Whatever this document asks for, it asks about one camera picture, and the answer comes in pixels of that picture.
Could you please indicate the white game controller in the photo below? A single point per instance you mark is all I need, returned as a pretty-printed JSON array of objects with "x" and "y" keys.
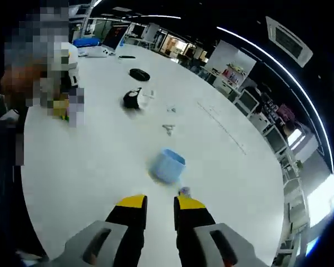
[{"x": 100, "y": 52}]

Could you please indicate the short curved ceiling light strip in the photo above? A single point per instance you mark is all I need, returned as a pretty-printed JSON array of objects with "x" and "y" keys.
[{"x": 228, "y": 30}]

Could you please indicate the white table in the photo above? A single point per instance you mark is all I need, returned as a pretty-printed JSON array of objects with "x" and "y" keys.
[{"x": 86, "y": 167}]

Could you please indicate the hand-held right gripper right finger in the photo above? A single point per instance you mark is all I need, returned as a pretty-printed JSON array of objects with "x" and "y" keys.
[{"x": 192, "y": 231}]

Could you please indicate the light blue earbud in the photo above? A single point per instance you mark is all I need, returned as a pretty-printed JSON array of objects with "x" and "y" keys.
[{"x": 171, "y": 108}]

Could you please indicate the black oval earbud case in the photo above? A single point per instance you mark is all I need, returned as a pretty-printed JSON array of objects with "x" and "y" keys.
[{"x": 139, "y": 74}]

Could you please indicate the white earbud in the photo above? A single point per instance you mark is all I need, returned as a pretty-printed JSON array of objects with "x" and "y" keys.
[
  {"x": 149, "y": 94},
  {"x": 168, "y": 129}
]

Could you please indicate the person's black shirt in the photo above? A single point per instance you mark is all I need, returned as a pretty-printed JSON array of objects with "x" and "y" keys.
[{"x": 5, "y": 194}]

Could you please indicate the light blue earbud case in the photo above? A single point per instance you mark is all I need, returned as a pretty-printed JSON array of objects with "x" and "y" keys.
[{"x": 167, "y": 167}]

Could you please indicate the white partition panel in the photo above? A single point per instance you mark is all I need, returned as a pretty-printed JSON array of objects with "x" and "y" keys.
[{"x": 225, "y": 53}]

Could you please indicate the ceiling air conditioner vent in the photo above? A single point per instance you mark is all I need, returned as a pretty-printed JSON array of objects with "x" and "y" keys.
[{"x": 289, "y": 41}]

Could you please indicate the blue box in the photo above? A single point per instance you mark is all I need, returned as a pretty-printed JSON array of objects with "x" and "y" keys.
[{"x": 86, "y": 42}]

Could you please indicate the white mesh office chair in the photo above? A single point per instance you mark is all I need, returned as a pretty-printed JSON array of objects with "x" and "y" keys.
[{"x": 247, "y": 101}]

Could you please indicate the silver laptop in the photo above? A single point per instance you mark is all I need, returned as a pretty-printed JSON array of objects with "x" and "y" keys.
[{"x": 115, "y": 36}]

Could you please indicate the shelf with colourful items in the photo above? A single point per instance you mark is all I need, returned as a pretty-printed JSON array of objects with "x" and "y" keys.
[{"x": 233, "y": 76}]

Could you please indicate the lilac earbud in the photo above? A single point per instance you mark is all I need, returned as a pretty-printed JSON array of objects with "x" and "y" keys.
[{"x": 184, "y": 191}]

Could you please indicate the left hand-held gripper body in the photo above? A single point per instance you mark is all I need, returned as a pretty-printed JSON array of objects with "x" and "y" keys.
[{"x": 73, "y": 57}]

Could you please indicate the white table power strip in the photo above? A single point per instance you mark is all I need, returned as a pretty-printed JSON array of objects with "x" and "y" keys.
[{"x": 220, "y": 125}]

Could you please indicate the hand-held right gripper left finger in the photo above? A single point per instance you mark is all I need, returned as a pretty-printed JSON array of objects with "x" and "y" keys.
[{"x": 125, "y": 231}]

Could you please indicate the black googly-eyed earbud case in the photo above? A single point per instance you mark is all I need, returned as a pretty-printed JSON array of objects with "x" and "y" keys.
[{"x": 130, "y": 101}]

